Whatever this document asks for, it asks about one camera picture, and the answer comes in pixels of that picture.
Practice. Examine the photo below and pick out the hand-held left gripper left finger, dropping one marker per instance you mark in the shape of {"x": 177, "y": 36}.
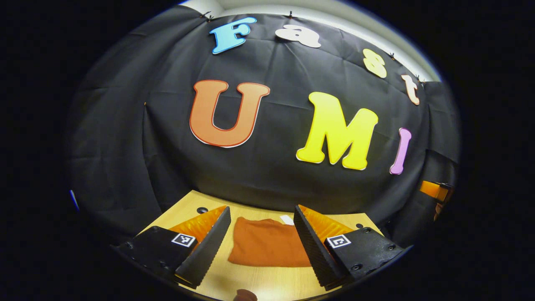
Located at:
{"x": 205, "y": 255}

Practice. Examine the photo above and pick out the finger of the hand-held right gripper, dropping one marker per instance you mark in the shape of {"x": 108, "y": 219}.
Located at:
{"x": 432, "y": 190}

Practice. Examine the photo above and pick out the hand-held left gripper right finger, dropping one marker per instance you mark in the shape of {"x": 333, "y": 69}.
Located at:
{"x": 315, "y": 251}

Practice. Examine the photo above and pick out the orange knit cardigan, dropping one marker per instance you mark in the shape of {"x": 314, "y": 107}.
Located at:
{"x": 267, "y": 244}

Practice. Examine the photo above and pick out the black backdrop cloth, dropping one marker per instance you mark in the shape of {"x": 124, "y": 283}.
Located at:
{"x": 271, "y": 67}

